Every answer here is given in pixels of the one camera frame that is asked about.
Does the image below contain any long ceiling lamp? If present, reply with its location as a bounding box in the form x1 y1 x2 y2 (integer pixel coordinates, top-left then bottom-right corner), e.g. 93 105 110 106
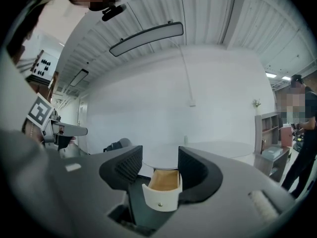
69 68 89 87
108 21 184 57

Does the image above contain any small potted plant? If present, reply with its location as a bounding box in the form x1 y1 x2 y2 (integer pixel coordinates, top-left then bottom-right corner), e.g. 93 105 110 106
252 98 262 116

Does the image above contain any white board with black dots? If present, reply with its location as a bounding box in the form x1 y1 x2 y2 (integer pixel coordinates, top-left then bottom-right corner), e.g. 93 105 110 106
30 50 60 83

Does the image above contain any white door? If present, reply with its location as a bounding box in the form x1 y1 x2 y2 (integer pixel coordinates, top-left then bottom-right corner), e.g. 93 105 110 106
78 95 89 131

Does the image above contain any dark backpack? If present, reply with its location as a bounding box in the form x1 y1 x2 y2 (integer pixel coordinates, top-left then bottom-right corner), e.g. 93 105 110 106
103 142 123 153

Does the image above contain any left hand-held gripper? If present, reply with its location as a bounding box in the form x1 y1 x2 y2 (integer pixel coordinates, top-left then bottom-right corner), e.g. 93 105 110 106
26 94 89 147

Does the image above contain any grey box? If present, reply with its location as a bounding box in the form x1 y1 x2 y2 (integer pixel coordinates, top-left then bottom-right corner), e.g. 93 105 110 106
262 146 285 160

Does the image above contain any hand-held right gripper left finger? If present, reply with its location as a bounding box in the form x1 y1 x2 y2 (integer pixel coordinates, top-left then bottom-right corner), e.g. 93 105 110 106
37 145 143 237

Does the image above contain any pink box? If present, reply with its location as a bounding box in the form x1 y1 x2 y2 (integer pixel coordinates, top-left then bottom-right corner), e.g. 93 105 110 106
281 126 295 148

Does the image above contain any grey open shelf cabinet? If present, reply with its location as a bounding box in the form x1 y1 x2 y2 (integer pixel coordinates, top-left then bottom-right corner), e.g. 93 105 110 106
254 112 293 183

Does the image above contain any large white wood-lined drawer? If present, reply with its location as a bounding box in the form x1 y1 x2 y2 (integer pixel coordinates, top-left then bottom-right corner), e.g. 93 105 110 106
142 169 183 212

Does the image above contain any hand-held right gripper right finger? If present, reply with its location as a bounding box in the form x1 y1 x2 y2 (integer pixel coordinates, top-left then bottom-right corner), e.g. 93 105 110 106
170 146 297 237

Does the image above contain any black head-worn camera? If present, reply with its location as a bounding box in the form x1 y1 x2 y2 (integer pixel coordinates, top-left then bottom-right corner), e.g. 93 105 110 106
101 4 127 22

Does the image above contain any grey chair black frame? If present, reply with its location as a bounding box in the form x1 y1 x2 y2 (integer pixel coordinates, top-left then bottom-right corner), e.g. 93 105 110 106
103 137 133 153

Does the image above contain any person's left forearm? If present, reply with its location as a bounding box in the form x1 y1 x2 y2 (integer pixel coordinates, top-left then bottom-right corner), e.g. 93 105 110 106
21 119 44 144

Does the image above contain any white wall cable conduit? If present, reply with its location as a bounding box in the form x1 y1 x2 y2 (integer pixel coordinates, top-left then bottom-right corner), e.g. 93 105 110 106
170 40 197 108

